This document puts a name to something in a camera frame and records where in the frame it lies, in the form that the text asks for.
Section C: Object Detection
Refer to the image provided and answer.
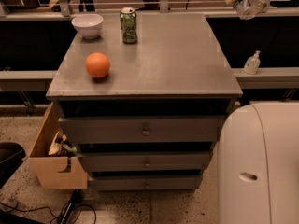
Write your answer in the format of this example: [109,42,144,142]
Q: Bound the bottom grey drawer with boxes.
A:
[89,175,203,191]

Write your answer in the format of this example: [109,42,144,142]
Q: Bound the black floor cable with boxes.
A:
[0,189,98,224]

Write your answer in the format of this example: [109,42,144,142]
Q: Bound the top grey drawer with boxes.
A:
[59,116,224,144]

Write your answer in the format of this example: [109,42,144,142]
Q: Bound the black chair seat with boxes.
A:
[0,142,26,188]

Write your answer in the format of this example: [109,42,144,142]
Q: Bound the grey drawer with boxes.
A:
[78,151,212,173]
[89,175,203,191]
[59,116,224,144]

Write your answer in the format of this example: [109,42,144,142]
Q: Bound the orange ball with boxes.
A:
[85,52,110,78]

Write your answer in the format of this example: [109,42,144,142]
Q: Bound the items inside wooden crate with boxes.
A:
[48,130,77,157]

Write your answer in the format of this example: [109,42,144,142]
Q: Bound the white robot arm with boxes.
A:
[218,102,299,224]

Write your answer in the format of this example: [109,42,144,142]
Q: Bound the silver 7up can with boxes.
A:
[233,0,266,20]

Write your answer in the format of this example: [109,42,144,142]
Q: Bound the grey drawer cabinet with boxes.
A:
[47,13,242,184]

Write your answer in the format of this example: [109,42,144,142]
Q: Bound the middle grey drawer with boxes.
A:
[78,151,212,173]

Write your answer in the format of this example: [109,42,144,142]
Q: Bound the clear sanitizer pump bottle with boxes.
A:
[244,50,261,75]

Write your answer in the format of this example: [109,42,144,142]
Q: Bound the green soda can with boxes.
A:
[120,7,137,44]

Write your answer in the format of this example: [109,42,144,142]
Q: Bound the wooden crate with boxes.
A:
[29,104,88,189]

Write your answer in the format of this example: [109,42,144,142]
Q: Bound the white ceramic bowl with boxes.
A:
[71,14,104,39]

